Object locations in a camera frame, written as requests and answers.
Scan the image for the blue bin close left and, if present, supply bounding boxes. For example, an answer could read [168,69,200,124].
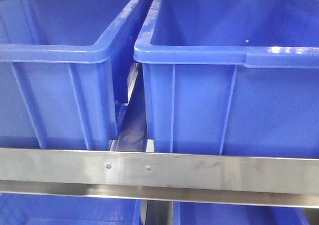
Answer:
[0,0,148,150]

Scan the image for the blue bin bottom left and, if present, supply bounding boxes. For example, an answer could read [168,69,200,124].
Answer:
[0,193,142,225]

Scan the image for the steel roller shelf rack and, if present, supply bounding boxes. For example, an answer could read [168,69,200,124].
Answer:
[0,60,319,225]

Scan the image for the blue bin bottom right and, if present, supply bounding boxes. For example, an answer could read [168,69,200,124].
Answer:
[173,202,310,225]

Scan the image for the blue bin close right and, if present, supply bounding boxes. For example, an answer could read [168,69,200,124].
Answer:
[134,0,319,158]

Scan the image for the blue bin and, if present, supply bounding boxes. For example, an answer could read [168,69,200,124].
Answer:
[173,202,310,225]
[0,193,142,225]

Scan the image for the blue bin close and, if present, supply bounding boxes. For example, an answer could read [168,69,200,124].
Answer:
[0,0,148,150]
[134,0,319,158]

